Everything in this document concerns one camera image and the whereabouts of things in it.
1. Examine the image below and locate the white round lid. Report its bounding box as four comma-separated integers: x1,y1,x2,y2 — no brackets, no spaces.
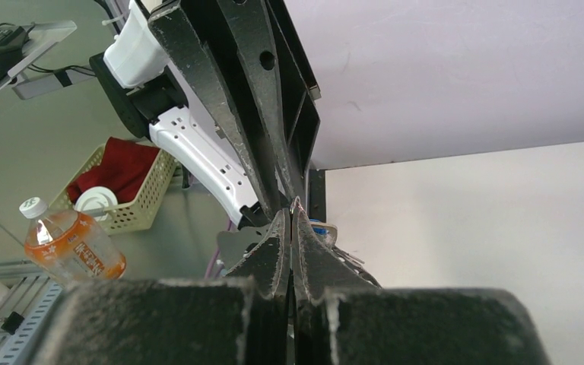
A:
74,186,118,221

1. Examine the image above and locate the beige perforated basket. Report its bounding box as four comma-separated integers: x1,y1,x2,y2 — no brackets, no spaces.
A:
49,137,179,234

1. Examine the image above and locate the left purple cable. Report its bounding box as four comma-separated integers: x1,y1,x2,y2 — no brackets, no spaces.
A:
203,219,235,281

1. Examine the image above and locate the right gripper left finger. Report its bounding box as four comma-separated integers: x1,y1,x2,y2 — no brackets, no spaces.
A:
30,210,290,364

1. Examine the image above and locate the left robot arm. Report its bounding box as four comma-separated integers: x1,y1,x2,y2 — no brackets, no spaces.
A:
90,1,321,227

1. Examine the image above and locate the key with blue tag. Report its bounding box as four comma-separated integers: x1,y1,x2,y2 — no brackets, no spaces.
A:
310,219,338,249

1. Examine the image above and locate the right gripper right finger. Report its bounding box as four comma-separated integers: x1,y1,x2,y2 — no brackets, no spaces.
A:
291,199,549,364

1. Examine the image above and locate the orange drink bottle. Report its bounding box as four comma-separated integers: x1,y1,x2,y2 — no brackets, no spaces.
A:
19,197,127,287

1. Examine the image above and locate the red cloth in basket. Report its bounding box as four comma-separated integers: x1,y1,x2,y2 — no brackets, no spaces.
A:
66,137,160,204

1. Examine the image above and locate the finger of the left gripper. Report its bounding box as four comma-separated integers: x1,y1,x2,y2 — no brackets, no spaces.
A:
218,1,321,199
148,1,280,220

